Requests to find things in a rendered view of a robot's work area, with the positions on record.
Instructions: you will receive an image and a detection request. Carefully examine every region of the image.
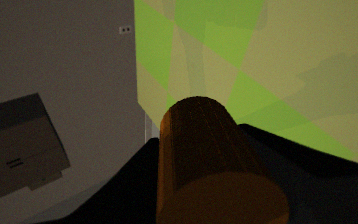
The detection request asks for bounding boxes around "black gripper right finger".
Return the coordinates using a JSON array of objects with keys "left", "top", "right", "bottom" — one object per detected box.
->
[{"left": 238, "top": 123, "right": 358, "bottom": 224}]

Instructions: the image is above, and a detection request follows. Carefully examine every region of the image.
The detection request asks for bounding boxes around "orange knob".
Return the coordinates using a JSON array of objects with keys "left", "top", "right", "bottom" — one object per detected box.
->
[{"left": 155, "top": 96, "right": 290, "bottom": 224}]

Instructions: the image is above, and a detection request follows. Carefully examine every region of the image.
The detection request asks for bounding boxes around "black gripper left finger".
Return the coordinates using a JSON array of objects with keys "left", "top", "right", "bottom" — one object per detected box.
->
[{"left": 35, "top": 137, "right": 159, "bottom": 224}]

